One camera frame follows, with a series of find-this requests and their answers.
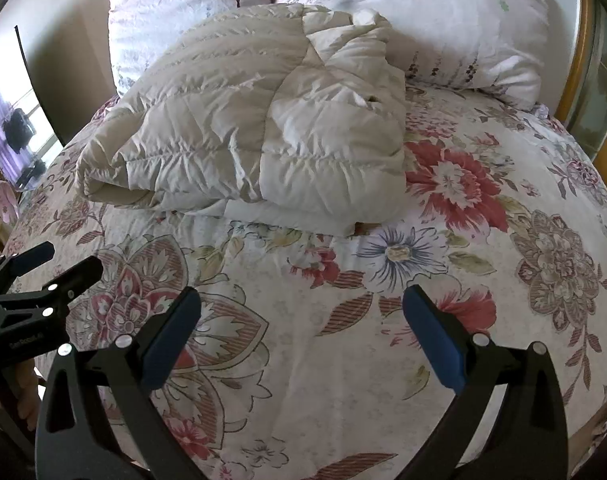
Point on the white floral print pillow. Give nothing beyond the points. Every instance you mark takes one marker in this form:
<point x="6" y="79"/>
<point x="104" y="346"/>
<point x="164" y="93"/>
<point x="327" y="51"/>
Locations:
<point x="183" y="10"/>
<point x="458" y="25"/>

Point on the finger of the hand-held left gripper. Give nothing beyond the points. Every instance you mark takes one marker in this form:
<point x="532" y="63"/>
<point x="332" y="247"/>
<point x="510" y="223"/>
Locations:
<point x="78" y="275"/>
<point x="28" y="256"/>

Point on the wooden headboard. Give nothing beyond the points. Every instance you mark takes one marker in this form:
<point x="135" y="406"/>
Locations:
<point x="576" y="60"/>

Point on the person's left hand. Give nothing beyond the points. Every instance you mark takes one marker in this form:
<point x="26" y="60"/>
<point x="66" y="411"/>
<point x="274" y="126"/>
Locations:
<point x="23" y="392"/>

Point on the beige quilted duvet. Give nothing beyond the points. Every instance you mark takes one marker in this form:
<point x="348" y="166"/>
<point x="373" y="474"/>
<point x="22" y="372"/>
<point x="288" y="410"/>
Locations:
<point x="223" y="125"/>

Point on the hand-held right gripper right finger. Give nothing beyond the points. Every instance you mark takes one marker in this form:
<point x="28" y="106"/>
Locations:
<point x="436" y="340"/>

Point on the wall mirror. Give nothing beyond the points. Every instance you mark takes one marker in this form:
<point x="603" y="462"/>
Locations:
<point x="13" y="125"/>

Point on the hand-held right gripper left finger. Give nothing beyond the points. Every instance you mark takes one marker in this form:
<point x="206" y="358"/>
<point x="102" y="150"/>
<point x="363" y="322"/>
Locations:
<point x="171" y="340"/>

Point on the floral bedspread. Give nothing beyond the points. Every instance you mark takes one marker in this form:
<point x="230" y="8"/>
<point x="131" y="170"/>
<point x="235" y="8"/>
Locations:
<point x="333" y="360"/>

